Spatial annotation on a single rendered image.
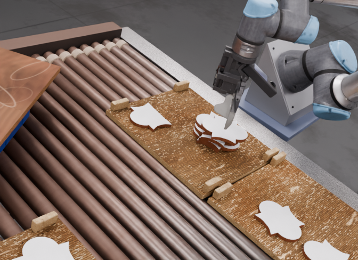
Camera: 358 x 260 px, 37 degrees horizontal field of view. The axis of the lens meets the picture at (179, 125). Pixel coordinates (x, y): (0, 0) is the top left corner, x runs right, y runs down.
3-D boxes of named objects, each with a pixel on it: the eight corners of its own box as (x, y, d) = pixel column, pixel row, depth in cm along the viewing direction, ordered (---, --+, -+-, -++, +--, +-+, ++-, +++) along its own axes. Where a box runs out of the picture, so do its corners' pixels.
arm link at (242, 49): (263, 36, 142) (263, 49, 135) (258, 51, 145) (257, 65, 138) (236, 27, 142) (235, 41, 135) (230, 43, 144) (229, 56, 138)
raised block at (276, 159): (279, 156, 163) (283, 149, 161) (284, 160, 162) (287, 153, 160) (268, 163, 159) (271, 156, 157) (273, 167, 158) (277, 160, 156)
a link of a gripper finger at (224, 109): (208, 124, 146) (217, 91, 146) (229, 130, 146) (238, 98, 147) (209, 124, 143) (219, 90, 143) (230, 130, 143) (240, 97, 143)
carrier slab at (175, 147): (185, 89, 184) (186, 84, 183) (277, 159, 164) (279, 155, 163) (105, 114, 160) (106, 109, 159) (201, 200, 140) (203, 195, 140)
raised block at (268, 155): (273, 153, 163) (276, 146, 162) (277, 156, 163) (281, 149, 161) (261, 159, 159) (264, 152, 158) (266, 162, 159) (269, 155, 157)
